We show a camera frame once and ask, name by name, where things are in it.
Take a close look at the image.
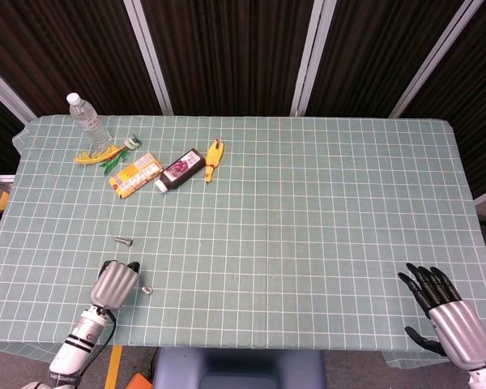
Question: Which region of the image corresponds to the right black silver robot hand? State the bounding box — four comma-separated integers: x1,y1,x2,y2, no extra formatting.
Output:
397,262,486,370

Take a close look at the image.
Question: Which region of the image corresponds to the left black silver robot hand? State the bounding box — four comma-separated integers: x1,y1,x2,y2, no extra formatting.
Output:
89,260,142,311

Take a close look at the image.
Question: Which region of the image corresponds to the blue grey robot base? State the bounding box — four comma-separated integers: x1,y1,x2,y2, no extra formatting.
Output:
151,347,327,389

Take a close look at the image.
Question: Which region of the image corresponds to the orange box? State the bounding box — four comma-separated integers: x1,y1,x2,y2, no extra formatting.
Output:
126,372,153,389

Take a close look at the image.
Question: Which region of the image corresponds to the yellow snack pack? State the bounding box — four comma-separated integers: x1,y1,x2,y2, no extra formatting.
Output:
108,152,164,199

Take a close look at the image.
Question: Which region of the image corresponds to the yellow green feather shuttlecock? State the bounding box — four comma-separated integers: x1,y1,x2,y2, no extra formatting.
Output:
73,133,143,176

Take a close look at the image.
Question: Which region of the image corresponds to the dark brown bottle white cap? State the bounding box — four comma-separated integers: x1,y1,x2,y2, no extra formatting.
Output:
154,148,207,193

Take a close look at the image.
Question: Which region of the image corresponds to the clear plastic water bottle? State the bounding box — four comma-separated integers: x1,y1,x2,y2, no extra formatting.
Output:
66,92,114,151

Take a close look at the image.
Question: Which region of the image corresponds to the green checked tablecloth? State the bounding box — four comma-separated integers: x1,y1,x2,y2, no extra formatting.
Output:
0,115,486,370

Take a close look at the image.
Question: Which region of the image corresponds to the dark brown partition panel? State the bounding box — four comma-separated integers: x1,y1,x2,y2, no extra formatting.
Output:
141,0,325,118
291,0,486,118
388,0,486,206
0,0,175,118
0,60,37,184

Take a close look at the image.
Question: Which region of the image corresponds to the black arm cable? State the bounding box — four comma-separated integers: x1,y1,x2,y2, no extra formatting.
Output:
72,307,117,389

